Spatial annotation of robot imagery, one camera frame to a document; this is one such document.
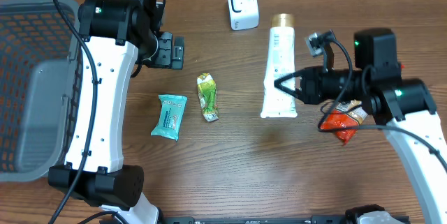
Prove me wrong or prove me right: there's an orange spaghetti packet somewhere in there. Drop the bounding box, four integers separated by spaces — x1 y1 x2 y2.
321 100 367 145

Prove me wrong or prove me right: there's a white barcode scanner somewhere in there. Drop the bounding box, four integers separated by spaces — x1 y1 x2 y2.
228 0 260 31

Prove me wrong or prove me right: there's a green snack pouch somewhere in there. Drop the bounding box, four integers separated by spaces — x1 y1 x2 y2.
197 73 219 122

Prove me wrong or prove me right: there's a teal wet wipes pack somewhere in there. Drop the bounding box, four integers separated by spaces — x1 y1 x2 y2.
151 94 187 141

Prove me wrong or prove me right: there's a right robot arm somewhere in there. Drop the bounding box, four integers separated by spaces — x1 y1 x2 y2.
274 28 446 223

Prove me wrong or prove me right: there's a white tube gold cap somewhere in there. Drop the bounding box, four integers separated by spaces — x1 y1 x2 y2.
261 13 298 118

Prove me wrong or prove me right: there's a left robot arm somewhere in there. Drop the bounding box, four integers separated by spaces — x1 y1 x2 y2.
48 0 184 223

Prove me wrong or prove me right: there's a grey plastic shopping basket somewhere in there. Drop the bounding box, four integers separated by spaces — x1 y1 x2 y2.
1 0 82 182

